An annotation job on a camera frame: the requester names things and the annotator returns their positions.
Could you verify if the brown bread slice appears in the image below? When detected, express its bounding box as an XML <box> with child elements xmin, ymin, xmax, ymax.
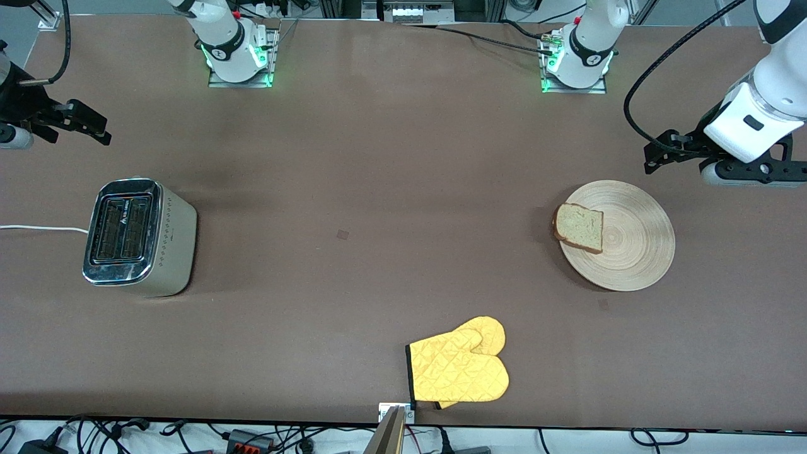
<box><xmin>553</xmin><ymin>203</ymin><xmax>605</xmax><ymax>255</ymax></box>

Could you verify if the black cable on table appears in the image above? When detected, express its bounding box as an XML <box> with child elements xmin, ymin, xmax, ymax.
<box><xmin>403</xmin><ymin>23</ymin><xmax>555</xmax><ymax>56</ymax></box>

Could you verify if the aluminium camera post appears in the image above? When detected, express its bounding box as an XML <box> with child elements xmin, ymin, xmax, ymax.
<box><xmin>363</xmin><ymin>405</ymin><xmax>407</xmax><ymax>454</ymax></box>

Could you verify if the white toaster power cord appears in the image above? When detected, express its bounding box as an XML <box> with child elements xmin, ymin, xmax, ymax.
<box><xmin>0</xmin><ymin>224</ymin><xmax>89</xmax><ymax>235</ymax></box>

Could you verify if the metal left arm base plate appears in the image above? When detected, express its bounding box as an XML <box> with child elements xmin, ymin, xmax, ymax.
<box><xmin>541</xmin><ymin>30</ymin><xmax>609</xmax><ymax>95</ymax></box>

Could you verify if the round wooden plate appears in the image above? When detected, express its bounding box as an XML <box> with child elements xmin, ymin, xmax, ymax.
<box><xmin>558</xmin><ymin>180</ymin><xmax>676</xmax><ymax>293</ymax></box>

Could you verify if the black power adapter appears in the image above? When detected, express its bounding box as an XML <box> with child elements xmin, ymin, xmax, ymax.
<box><xmin>18</xmin><ymin>438</ymin><xmax>69</xmax><ymax>454</ymax></box>

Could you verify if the black orange connector box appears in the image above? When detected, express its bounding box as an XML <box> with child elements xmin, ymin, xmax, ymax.
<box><xmin>226</xmin><ymin>429</ymin><xmax>276</xmax><ymax>452</ymax></box>

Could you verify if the silver two-slot toaster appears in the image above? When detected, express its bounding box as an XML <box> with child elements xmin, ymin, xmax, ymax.
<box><xmin>82</xmin><ymin>177</ymin><xmax>198</xmax><ymax>298</ymax></box>

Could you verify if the grey power strip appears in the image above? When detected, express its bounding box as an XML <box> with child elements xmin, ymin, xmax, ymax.
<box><xmin>378</xmin><ymin>0</ymin><xmax>456</xmax><ymax>25</ymax></box>

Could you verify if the yellow quilted oven mitt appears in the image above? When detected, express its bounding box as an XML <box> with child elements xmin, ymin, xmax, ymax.
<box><xmin>405</xmin><ymin>328</ymin><xmax>510</xmax><ymax>404</ymax></box>
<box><xmin>435</xmin><ymin>316</ymin><xmax>507</xmax><ymax>410</ymax></box>

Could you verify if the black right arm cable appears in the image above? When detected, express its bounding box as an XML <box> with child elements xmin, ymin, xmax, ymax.
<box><xmin>19</xmin><ymin>0</ymin><xmax>71</xmax><ymax>86</ymax></box>

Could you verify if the white post bracket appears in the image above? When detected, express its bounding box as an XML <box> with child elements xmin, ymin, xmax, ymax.
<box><xmin>378</xmin><ymin>402</ymin><xmax>417</xmax><ymax>424</ymax></box>

